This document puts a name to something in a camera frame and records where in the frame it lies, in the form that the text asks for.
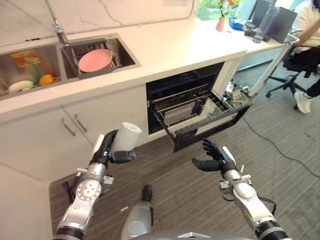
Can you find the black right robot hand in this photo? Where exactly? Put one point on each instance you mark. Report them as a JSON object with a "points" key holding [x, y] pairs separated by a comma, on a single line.
{"points": [[220, 160]]}

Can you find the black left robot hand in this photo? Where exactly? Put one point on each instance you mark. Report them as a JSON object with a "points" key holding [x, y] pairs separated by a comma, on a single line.
{"points": [[101, 152]]}

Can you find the white cylindrical cup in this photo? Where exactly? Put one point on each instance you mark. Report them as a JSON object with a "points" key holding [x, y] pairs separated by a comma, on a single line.
{"points": [[126, 138]]}

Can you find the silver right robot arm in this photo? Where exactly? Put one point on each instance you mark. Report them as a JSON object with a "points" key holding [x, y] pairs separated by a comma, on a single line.
{"points": [[250, 200]]}

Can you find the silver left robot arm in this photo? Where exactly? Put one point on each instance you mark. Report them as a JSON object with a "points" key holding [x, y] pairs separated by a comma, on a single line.
{"points": [[85, 195]]}

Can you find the black built-in dishwasher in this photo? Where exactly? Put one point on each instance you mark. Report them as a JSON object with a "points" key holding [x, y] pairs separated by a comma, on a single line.
{"points": [[180, 80]]}

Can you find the white kitchen cabinet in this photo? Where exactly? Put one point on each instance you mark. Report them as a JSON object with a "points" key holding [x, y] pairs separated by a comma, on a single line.
{"points": [[75, 130]]}

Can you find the white bowl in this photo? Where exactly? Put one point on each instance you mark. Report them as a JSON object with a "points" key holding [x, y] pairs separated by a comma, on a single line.
{"points": [[209, 106]]}

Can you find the white paper scrap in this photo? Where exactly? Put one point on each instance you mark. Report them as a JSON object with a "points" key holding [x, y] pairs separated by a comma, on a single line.
{"points": [[124, 209]]}

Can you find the dark robot foot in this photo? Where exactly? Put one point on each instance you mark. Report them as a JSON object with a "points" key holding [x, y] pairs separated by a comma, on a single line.
{"points": [[148, 192]]}

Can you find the white power strip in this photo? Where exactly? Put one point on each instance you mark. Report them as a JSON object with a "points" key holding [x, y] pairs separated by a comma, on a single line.
{"points": [[230, 87]]}

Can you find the silver robot leg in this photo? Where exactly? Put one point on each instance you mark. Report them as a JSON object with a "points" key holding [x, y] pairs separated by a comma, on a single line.
{"points": [[137, 220]]}

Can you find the grey sink drain rack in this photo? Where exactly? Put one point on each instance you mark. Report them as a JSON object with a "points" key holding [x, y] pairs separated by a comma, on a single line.
{"points": [[100, 73]]}

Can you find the grey robot torso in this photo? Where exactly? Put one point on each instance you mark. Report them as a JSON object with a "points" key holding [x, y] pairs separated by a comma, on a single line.
{"points": [[190, 235]]}

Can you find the orange bell pepper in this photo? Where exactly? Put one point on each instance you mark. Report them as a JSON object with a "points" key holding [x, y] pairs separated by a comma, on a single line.
{"points": [[47, 80]]}

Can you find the pink plate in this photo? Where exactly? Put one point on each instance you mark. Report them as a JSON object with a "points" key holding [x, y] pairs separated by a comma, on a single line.
{"points": [[96, 60]]}

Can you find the green vegetable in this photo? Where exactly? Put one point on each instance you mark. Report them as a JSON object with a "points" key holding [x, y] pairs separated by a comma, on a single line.
{"points": [[36, 80]]}

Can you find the stainless steel double sink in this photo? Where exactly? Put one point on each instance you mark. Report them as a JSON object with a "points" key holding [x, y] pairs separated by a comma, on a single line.
{"points": [[57, 65]]}

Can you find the white radish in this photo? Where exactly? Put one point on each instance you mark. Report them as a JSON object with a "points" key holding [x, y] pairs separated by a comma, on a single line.
{"points": [[21, 86]]}

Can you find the black office chair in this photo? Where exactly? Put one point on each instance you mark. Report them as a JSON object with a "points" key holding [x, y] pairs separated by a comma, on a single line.
{"points": [[297, 67]]}

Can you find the white desk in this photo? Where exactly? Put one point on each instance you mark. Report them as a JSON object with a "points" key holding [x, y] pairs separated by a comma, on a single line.
{"points": [[265, 47]]}

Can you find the orange food package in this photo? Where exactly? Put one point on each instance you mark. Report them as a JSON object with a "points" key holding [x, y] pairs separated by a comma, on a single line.
{"points": [[25, 58]]}

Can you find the chrome kitchen faucet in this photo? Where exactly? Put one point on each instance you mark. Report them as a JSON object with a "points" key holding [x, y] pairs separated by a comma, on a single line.
{"points": [[60, 31]]}

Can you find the small black device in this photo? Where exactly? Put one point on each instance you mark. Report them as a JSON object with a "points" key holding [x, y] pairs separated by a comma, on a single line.
{"points": [[249, 28]]}

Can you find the pink vase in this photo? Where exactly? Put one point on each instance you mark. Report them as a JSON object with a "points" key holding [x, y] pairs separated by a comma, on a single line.
{"points": [[220, 25]]}

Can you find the blue box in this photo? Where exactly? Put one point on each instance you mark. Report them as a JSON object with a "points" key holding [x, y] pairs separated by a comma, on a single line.
{"points": [[237, 23]]}

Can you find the clear water bottle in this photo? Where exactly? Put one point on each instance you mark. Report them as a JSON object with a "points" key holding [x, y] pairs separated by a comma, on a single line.
{"points": [[266, 22]]}

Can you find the grey open laptop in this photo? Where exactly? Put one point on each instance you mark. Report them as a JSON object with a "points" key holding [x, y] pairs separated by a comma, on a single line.
{"points": [[283, 25]]}

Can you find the dark monitor panel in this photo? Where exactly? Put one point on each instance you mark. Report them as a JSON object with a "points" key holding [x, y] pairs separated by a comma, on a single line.
{"points": [[260, 12]]}

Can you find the orange flowers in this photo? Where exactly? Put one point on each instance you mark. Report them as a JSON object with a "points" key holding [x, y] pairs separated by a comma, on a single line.
{"points": [[227, 6]]}

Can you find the person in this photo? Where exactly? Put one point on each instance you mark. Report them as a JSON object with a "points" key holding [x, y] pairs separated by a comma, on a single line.
{"points": [[306, 25]]}

